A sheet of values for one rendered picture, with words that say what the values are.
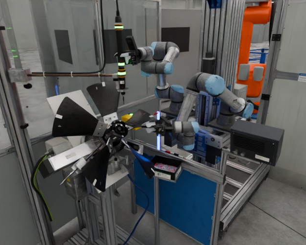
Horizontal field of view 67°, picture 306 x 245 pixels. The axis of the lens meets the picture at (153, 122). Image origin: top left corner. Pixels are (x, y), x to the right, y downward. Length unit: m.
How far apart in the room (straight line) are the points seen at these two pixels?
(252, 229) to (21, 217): 2.03
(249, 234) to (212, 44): 1.73
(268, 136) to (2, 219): 1.91
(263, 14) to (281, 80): 2.52
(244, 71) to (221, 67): 3.01
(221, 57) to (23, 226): 2.11
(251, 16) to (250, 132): 3.97
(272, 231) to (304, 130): 1.09
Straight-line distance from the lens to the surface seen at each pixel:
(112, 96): 1.51
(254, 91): 5.16
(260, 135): 1.37
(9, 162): 1.98
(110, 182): 1.57
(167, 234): 2.38
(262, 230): 2.60
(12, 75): 1.62
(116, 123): 1.40
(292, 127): 2.93
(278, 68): 2.81
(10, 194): 2.09
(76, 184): 1.76
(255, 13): 5.18
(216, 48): 2.05
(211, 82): 1.45
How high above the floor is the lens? 1.79
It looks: 23 degrees down
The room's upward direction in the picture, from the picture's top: 1 degrees counter-clockwise
